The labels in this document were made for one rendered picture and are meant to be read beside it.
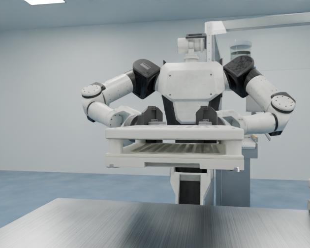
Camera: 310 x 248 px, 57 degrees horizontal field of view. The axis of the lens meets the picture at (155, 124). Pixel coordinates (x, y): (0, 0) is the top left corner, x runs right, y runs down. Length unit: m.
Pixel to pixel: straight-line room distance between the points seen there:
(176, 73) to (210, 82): 0.14
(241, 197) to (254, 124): 1.28
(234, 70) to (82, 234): 0.90
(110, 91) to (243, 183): 1.34
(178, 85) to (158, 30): 4.50
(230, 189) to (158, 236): 1.72
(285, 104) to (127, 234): 0.73
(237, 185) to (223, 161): 1.70
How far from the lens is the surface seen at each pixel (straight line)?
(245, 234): 0.55
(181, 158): 0.50
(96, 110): 1.06
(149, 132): 0.51
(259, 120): 1.01
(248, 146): 2.04
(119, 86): 1.20
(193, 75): 1.17
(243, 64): 1.24
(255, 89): 1.17
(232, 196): 2.22
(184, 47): 1.26
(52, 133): 6.13
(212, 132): 0.50
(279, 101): 1.07
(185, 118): 1.17
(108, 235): 0.53
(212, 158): 0.50
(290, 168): 5.58
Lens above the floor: 1.04
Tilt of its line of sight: 1 degrees down
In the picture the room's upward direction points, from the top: straight up
